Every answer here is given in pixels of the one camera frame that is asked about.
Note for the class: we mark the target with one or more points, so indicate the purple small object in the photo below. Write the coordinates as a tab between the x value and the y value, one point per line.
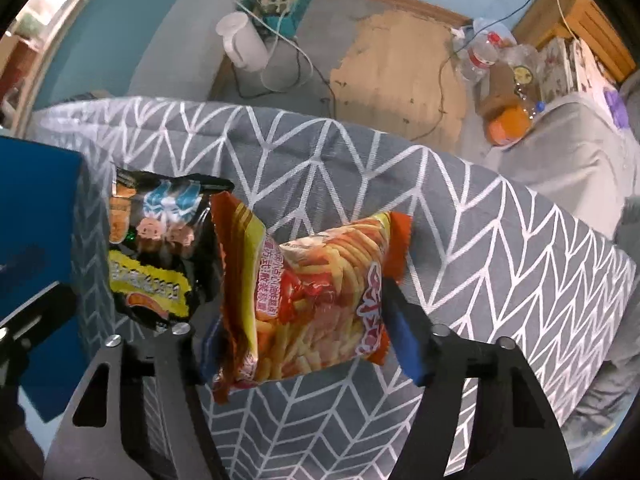
617	108

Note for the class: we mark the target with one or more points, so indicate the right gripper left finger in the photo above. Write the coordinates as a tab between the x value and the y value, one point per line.
137	414

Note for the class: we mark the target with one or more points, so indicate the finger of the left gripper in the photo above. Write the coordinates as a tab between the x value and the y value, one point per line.
39	340

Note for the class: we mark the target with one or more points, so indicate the orange fries snack bag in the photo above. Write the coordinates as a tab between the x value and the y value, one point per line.
295	308

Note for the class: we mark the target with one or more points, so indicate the teal plastic crate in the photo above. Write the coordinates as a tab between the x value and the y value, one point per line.
280	0

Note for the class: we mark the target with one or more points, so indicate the grey bed blanket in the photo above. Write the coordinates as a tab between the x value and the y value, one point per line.
581	161

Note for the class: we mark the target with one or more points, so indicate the brown cardboard floor sheet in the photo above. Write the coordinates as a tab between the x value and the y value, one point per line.
396	77

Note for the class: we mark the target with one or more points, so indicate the white electric kettle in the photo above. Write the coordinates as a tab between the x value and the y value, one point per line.
242	43

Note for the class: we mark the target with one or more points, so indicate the blue cardboard box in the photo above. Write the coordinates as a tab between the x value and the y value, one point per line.
38	190

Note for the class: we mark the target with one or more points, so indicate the white power strip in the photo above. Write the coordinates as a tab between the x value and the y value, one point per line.
275	7

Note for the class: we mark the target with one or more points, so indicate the black yellow noodle snack bag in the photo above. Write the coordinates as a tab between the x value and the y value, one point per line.
163	258

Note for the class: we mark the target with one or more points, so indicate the clear water bottle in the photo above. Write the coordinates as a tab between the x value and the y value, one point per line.
478	57

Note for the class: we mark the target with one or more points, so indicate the orange juice bottle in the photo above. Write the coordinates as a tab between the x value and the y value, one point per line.
513	123

